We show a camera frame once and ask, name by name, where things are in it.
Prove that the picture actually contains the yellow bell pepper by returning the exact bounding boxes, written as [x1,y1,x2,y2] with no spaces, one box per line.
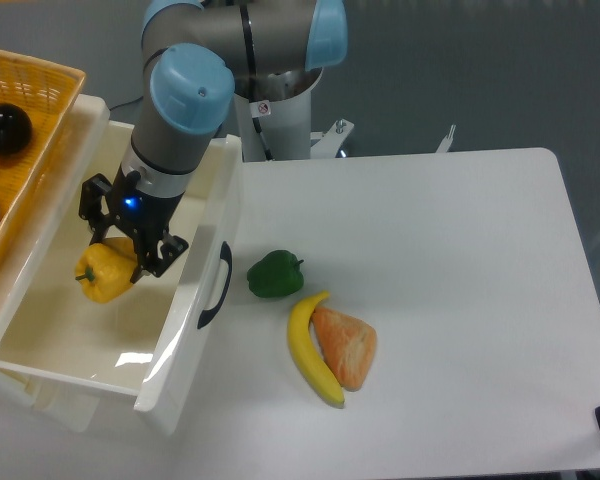
[74,237,137,304]

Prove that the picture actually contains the white table clamp bracket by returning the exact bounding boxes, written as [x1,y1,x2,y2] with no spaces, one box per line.
[310,118,355,159]

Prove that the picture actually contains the black cable on floor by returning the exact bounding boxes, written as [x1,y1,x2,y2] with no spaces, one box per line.
[108,95,146,112]

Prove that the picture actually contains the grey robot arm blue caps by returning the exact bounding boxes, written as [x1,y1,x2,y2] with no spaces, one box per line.
[79,1,348,283]

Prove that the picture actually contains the green bell pepper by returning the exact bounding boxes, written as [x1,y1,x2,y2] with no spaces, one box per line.
[247,250,304,299]

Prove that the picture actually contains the yellow banana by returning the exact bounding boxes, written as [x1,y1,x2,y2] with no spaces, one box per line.
[286,291,345,409]

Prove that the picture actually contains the white open upper drawer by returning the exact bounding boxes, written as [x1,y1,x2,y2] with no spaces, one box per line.
[0,135,242,435]

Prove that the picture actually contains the orange bread wedge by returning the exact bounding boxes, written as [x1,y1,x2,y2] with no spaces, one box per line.
[311,307,377,391]

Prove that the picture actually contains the black glossy ball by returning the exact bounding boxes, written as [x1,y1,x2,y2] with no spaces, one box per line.
[0,103,33,155]

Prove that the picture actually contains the orange woven plastic basket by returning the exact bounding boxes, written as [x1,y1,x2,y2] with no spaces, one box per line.
[0,50,86,264]

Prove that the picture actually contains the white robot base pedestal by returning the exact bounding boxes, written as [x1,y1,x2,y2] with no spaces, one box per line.
[234,69,323,162]

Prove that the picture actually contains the dark blue drawer handle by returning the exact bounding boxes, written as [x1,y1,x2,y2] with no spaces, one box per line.
[197,241,233,330]

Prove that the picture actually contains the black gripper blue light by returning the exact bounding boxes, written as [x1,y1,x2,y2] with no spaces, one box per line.
[78,168,189,284]

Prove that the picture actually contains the white drawer cabinet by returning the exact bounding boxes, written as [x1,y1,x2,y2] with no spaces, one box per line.
[0,95,110,432]

